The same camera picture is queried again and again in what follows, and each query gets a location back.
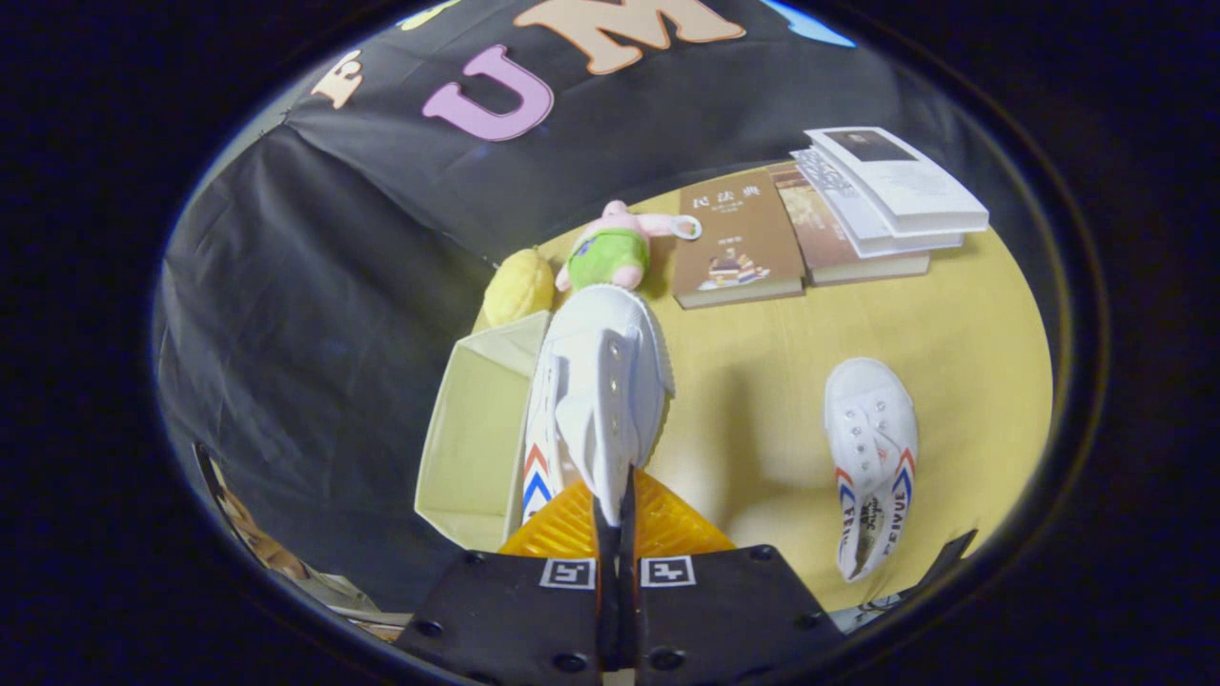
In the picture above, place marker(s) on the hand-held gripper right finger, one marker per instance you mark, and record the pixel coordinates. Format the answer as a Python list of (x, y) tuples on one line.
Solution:
[(724, 610)]

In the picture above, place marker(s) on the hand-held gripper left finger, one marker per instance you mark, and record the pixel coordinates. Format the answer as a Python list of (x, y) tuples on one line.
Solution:
[(515, 610)]

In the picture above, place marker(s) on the beige fabric storage box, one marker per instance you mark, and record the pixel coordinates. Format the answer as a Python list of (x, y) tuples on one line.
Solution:
[(477, 438)]

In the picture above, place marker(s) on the white canvas shoe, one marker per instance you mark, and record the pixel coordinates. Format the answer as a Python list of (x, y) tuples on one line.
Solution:
[(600, 381), (872, 448)]

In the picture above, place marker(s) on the yellow plush toy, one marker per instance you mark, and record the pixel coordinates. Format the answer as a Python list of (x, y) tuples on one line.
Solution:
[(519, 286)]

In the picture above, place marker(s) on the black backdrop cloth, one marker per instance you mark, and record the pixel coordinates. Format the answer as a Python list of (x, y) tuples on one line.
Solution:
[(362, 286)]

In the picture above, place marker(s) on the pink and green plush toy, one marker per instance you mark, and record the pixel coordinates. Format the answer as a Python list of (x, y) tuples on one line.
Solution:
[(610, 252)]

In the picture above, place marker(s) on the brown cover book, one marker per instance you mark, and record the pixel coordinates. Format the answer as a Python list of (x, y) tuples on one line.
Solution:
[(739, 238)]

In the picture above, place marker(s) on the photo cover book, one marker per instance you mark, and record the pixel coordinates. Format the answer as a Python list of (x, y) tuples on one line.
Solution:
[(820, 238)]

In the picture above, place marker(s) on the grey patterned book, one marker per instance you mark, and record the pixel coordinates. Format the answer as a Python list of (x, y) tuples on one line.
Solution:
[(848, 205)]

